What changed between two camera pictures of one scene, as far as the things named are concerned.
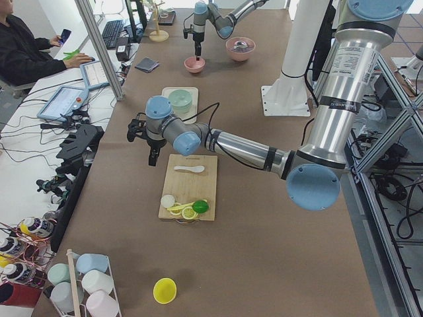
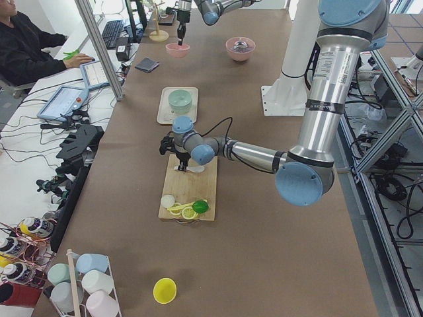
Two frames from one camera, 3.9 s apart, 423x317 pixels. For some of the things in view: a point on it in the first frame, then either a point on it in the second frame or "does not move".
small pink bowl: (193, 65) -> (178, 51)
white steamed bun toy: (167, 201) does not move
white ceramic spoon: (197, 169) does not move
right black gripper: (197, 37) -> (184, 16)
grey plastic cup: (61, 296) does not move
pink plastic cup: (100, 304) does not move
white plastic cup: (97, 281) does not move
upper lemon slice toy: (176, 212) does not move
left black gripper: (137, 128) -> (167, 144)
